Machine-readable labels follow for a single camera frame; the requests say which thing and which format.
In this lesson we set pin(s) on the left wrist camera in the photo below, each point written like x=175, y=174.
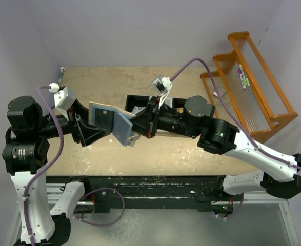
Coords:
x=64, y=98

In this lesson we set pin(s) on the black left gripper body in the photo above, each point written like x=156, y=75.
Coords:
x=74, y=130

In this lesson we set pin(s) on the orange wooden rack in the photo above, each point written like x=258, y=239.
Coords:
x=267, y=110

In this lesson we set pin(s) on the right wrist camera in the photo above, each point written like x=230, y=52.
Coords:
x=163, y=85

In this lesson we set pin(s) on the markers on rack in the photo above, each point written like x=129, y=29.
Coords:
x=243, y=77

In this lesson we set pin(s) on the small grey red box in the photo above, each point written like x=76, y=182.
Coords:
x=220, y=90

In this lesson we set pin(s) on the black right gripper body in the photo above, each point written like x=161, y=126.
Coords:
x=160, y=118

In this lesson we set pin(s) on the white cards in bin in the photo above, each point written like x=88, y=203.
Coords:
x=137, y=109

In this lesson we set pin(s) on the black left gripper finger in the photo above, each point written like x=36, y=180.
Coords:
x=89, y=134
x=78, y=109

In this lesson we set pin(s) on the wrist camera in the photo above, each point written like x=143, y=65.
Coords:
x=64, y=98
x=163, y=85

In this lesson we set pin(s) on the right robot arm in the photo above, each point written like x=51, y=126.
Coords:
x=277, y=173

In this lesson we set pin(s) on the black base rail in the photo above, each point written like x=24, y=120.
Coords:
x=201, y=193

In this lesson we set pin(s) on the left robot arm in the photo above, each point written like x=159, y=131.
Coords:
x=25, y=156

